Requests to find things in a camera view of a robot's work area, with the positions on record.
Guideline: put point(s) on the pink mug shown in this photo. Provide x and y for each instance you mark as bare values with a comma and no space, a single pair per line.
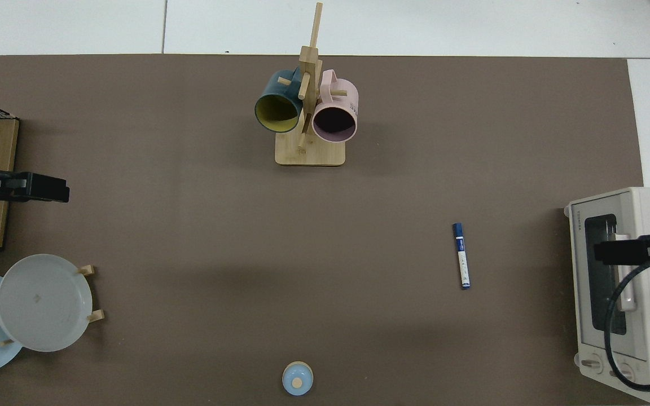
347,96

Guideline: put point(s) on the grey plate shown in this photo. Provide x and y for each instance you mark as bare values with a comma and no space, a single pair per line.
43,304

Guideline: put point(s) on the brown table cloth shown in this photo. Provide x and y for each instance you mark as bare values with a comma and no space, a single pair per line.
189,225

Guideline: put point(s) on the wooden plate rack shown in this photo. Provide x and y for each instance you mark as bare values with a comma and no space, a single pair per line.
95,316

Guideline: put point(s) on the wooden cup stand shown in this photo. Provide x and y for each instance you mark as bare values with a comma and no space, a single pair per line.
311,155

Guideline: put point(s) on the dark teal mug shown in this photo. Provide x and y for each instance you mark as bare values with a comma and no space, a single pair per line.
271,84

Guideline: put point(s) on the blue white marker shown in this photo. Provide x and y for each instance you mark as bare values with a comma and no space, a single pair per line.
461,256

